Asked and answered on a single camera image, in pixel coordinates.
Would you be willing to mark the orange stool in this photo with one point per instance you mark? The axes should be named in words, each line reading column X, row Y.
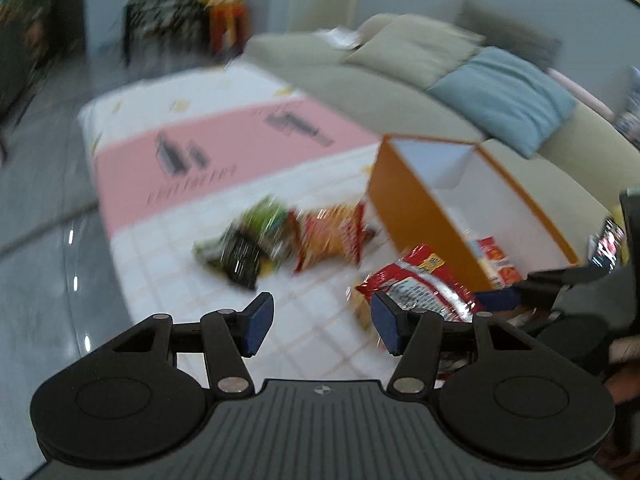
column 227, row 27

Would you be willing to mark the orange storage box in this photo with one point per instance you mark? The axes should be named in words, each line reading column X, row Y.
column 410, row 200

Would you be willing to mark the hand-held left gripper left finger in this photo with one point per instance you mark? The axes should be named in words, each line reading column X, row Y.
column 259, row 324

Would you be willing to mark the white paper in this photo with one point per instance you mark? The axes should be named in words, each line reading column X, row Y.
column 340, row 37

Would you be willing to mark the orange chips packet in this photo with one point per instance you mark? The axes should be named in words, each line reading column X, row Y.
column 327, row 240

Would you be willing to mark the dark cluttered table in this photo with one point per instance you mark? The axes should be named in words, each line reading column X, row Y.
column 160, row 15

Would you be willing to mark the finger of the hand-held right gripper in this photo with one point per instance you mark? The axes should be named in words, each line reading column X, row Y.
column 495, row 299

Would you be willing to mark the dark cabinet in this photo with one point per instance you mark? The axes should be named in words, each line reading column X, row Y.
column 30, row 40

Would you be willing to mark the beige sofa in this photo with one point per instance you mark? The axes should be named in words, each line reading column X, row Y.
column 350, row 90

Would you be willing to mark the dark red snack packet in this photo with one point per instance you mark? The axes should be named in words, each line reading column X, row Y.
column 607, row 242

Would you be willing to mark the light blue cushion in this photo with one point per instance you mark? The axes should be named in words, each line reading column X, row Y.
column 505, row 95

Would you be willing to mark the grey cushion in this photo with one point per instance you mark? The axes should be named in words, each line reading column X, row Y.
column 520, row 30

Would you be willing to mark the red white snack packet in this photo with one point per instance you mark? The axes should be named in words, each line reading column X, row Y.
column 495, row 260

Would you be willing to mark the pink white printed tablecloth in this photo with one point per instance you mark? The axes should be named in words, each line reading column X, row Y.
column 200, row 120

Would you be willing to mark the beige cushion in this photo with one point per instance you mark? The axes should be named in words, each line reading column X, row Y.
column 415, row 47

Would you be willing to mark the dark green snack packet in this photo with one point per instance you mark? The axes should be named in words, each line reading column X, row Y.
column 245, row 247

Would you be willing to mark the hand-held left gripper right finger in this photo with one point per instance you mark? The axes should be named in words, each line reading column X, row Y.
column 386, row 324

